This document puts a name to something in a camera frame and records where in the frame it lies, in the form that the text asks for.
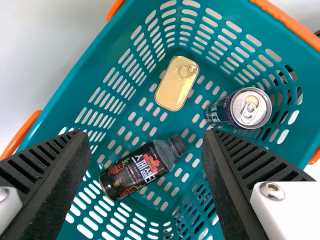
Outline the rectangular gold tin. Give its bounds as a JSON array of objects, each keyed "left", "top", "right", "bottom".
[{"left": 154, "top": 55, "right": 200, "bottom": 112}]

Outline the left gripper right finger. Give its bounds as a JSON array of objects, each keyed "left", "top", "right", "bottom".
[{"left": 201, "top": 127, "right": 320, "bottom": 240}]

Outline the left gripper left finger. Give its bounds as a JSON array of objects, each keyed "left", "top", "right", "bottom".
[{"left": 0, "top": 129, "right": 92, "bottom": 240}]

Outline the teal shopping basket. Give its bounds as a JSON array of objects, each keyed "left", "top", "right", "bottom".
[{"left": 0, "top": 0, "right": 320, "bottom": 240}]

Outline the silver-topped can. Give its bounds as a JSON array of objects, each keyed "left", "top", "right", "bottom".
[{"left": 204, "top": 87, "right": 273, "bottom": 130}]

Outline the dark coffee bottle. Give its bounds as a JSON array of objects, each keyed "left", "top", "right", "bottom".
[{"left": 98, "top": 134, "right": 188, "bottom": 202}]

